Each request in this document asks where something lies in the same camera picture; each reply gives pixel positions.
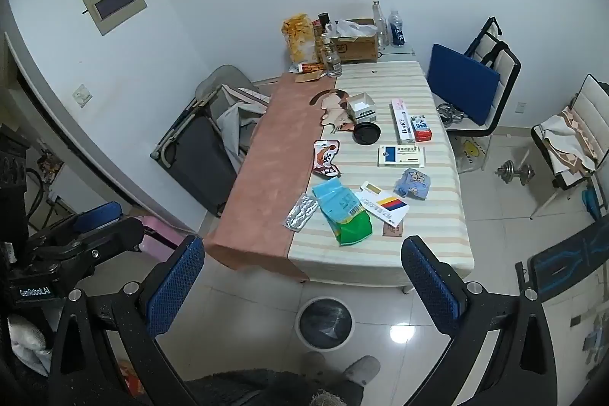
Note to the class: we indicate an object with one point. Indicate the beige wall panel box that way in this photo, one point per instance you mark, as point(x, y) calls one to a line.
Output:
point(114, 1)

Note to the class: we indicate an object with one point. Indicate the clear bag with yellow smiley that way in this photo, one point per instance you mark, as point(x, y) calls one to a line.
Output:
point(468, 149)

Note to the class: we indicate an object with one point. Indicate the white wall switch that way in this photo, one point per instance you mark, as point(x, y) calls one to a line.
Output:
point(82, 95)

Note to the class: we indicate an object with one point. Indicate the brown dog-shaped figure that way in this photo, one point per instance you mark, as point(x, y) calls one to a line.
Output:
point(333, 106)

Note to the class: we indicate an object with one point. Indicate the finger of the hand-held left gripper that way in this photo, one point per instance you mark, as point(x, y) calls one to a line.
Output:
point(97, 213)
point(119, 235)

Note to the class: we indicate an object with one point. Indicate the brown paper piece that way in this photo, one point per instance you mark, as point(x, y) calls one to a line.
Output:
point(307, 77)

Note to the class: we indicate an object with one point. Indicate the white and blue medicine box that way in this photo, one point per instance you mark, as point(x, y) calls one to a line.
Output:
point(401, 156)

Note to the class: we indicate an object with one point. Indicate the grey fuzzy cloth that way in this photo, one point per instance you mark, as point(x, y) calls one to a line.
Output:
point(26, 342)

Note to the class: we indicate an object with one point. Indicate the black round dish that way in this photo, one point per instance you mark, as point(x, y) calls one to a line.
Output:
point(366, 133)

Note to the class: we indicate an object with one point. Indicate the blue plastic object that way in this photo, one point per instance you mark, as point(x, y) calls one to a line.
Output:
point(590, 201)

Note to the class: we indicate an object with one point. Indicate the dark capped jar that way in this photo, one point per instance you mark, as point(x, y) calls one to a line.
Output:
point(323, 20)

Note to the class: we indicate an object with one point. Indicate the metal weight plates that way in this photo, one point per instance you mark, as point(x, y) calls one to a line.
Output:
point(449, 113)

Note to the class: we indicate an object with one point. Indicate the tall clear glass bottle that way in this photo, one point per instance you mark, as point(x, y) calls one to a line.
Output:
point(379, 23)

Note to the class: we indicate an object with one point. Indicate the metal dumbbell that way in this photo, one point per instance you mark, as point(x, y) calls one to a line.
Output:
point(516, 172)

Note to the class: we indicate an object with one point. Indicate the blue label water bottle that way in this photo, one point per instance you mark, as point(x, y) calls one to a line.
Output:
point(396, 28)

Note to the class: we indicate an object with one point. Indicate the pink-brown table runner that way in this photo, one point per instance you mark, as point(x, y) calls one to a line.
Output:
point(271, 158)

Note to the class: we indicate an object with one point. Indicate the small white carton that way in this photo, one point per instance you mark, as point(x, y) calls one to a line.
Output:
point(361, 107)

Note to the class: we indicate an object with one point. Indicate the small blue and red box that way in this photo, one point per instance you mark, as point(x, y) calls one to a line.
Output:
point(421, 128)

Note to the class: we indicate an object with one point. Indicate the silver pill blister pack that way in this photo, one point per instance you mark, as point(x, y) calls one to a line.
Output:
point(300, 212)

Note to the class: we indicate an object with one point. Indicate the grey folding chair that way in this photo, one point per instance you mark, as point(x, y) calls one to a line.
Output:
point(200, 154)

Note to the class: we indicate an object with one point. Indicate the pink suitcase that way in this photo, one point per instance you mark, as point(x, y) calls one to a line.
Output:
point(157, 239)

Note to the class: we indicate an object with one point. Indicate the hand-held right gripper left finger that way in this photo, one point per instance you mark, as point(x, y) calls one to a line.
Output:
point(176, 282)

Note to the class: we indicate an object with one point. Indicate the clear pump bottle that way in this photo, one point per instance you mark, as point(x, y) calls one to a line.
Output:
point(333, 59)

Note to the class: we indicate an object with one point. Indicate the grey slipper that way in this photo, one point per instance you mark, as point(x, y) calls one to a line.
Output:
point(361, 370)
point(314, 363)

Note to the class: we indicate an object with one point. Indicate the cardboard box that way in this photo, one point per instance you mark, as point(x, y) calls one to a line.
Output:
point(354, 47)

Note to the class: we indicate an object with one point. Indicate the brown rectangular patch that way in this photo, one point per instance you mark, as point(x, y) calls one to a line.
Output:
point(392, 230)

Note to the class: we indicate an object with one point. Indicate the white box with colour stripes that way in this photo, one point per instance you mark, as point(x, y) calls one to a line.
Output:
point(385, 204)

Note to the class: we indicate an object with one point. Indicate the long white and pink box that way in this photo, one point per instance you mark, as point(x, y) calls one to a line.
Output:
point(402, 120)

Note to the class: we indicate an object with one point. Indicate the blue cartoon print packet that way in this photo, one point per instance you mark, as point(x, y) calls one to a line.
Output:
point(413, 183)

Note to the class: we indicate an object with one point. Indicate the black and blue workout bench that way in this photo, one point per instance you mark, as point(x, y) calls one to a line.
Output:
point(571, 258)

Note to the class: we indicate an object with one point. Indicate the red and white snack packet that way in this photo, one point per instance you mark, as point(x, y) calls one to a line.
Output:
point(326, 158)

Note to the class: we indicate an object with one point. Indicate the beige patterned cloth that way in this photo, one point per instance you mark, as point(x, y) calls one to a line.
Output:
point(568, 139)

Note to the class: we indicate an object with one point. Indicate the white wall socket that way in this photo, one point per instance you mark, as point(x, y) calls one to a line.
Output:
point(522, 107)

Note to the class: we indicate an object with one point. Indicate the white bin with black bag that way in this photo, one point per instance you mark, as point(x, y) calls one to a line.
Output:
point(326, 323)

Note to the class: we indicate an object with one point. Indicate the white plastic bag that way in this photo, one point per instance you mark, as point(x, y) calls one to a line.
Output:
point(349, 27)

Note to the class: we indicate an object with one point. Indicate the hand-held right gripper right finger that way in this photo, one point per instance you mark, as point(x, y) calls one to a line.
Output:
point(428, 287)

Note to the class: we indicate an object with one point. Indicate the person's dark fleece pants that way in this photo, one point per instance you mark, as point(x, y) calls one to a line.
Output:
point(266, 389)

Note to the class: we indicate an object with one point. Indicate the teal plastic packet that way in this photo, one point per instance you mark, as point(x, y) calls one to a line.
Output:
point(335, 199)

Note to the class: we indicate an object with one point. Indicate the flat red packet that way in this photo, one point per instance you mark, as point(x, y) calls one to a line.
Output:
point(311, 67)

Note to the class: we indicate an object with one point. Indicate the orange snack bag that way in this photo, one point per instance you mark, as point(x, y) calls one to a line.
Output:
point(299, 37)

